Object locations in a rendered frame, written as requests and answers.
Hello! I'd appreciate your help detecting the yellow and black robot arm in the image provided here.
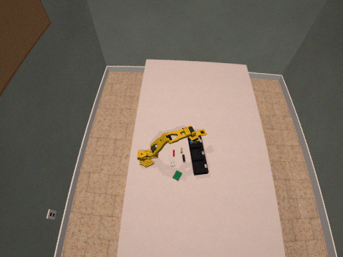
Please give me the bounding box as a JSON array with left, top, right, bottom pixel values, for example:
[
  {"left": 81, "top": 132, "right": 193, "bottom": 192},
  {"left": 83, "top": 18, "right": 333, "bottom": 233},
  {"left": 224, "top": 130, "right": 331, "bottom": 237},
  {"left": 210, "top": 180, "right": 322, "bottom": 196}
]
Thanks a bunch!
[{"left": 138, "top": 126, "right": 196, "bottom": 167}]

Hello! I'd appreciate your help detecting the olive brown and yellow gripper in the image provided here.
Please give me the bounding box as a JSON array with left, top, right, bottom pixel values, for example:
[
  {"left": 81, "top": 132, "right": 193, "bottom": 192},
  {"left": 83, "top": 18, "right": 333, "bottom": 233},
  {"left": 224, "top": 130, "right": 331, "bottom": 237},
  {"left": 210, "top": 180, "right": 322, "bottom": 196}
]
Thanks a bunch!
[{"left": 189, "top": 129, "right": 207, "bottom": 143}]

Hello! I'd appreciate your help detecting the green block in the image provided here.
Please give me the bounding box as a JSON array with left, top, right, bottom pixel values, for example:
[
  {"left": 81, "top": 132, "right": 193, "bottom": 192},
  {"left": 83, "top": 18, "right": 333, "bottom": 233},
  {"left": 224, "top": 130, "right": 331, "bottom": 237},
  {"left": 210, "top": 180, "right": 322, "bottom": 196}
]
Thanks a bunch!
[{"left": 173, "top": 171, "right": 182, "bottom": 181}]

